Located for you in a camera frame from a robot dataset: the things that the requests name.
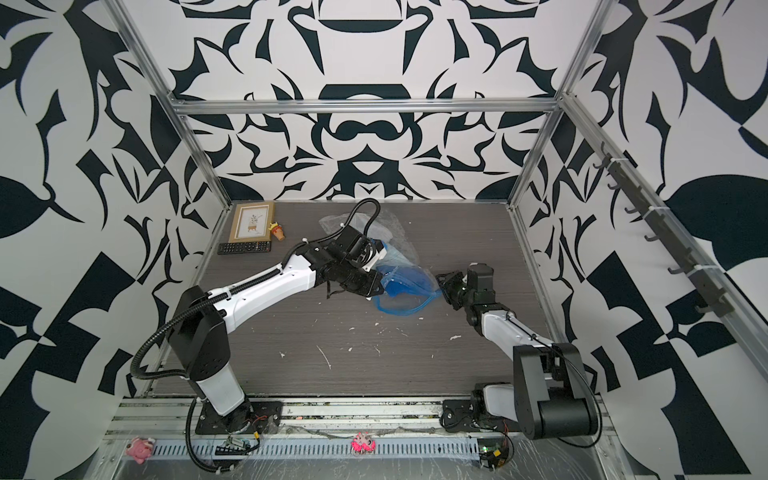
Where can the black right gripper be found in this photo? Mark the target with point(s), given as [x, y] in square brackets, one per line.
[447, 284]

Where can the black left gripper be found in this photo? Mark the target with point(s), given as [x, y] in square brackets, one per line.
[370, 290]

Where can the dark blue towel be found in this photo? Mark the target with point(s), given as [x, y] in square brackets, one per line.
[408, 283]

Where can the clear plastic vacuum bag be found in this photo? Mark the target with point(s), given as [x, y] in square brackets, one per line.
[364, 218]

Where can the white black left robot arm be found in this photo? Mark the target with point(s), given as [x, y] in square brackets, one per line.
[201, 341]

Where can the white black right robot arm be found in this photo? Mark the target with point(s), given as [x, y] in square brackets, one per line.
[549, 396]

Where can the ice cream cone toy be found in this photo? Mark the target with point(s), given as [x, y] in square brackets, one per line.
[277, 231]

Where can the black tv remote control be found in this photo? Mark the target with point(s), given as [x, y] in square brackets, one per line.
[238, 248]

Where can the black electronics box with led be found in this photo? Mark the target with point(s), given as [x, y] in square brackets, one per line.
[495, 455]

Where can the small green circuit board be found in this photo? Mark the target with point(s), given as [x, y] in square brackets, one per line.
[240, 446]

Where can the wooden picture frame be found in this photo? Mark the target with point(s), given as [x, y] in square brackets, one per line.
[251, 222]

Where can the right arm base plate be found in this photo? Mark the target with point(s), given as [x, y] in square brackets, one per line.
[468, 415]

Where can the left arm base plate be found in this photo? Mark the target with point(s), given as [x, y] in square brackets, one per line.
[249, 417]

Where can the magenta toy on rail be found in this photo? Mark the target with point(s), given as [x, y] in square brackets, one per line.
[363, 443]

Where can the black wall hook rack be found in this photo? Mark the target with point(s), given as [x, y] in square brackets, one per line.
[666, 229]

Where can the white slotted cable duct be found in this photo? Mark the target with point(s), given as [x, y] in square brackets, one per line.
[341, 449]

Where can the pink toy on rail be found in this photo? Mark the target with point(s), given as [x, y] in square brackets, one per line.
[140, 449]

